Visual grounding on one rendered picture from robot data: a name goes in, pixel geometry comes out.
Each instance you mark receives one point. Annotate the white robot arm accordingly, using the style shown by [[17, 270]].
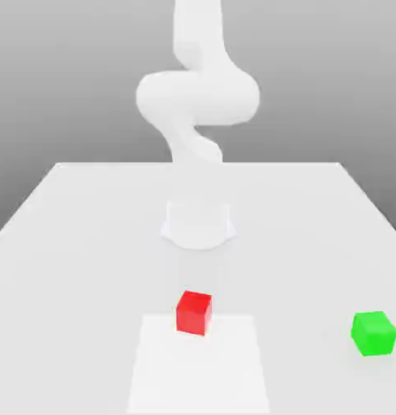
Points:
[[198, 97]]

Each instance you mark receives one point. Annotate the small red cube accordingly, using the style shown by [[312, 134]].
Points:
[[193, 314]]

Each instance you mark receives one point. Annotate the small green cube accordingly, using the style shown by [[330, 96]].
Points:
[[374, 334]]

